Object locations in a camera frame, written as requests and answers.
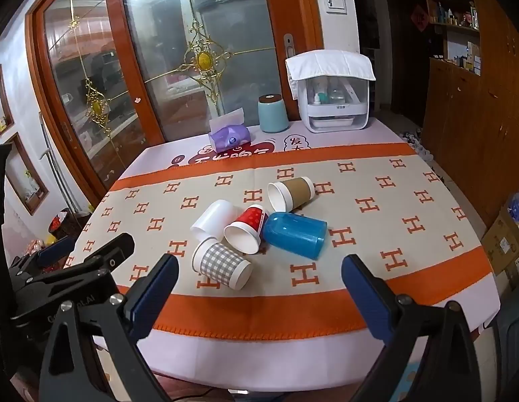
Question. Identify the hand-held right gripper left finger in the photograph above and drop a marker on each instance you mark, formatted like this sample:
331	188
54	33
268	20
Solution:
153	291

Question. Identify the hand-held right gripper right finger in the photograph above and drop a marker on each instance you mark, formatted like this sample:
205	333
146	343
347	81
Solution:
365	295

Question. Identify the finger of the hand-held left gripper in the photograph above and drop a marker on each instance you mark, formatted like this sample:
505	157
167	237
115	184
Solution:
104	253
54	252

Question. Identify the grey checked paper cup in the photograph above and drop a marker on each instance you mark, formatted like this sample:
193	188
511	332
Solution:
221	261

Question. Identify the blue plastic cup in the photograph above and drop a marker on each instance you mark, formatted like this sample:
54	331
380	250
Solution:
293	234

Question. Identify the white plastic cup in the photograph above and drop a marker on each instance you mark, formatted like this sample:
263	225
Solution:
213	217

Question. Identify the red paper cup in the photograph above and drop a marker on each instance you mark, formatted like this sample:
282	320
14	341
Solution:
251	219

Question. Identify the brown paper cup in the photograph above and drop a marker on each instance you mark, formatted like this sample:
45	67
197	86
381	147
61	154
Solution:
299	192

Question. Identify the dark bin with red contents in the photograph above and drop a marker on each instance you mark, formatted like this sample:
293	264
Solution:
62	224

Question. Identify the orange beige patterned tablecloth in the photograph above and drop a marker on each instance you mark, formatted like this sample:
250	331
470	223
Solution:
368	217

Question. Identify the metal pole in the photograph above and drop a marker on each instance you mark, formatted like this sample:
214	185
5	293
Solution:
54	163

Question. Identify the cardboard box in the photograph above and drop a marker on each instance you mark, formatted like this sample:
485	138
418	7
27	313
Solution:
504	243

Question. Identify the dark chair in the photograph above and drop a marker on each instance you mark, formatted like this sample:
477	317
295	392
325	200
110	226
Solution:
512	343

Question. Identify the wooden glass sliding door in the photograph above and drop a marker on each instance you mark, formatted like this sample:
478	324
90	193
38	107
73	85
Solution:
234	29
96	92

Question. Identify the pile of shoes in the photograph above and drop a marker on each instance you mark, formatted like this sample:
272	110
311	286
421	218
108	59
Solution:
418	142

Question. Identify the purple tissue pack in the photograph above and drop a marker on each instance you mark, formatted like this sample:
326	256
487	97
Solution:
232	138

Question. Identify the white storage box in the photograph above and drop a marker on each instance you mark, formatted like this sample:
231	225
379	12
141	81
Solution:
334	113

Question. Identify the wooden shelf cabinet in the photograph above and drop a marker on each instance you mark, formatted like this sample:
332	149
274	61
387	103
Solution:
473	134

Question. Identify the teal canister with brown lid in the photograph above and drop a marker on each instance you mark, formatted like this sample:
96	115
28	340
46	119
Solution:
274	113

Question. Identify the dark door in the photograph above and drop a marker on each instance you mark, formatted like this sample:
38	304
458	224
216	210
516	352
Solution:
404	71

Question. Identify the white cloth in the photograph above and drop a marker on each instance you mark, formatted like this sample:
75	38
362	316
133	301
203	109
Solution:
330	65

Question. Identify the red paper decoration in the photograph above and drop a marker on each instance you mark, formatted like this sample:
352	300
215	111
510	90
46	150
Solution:
419	16

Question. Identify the white light switch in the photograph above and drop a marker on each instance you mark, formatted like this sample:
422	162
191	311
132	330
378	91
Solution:
335	3

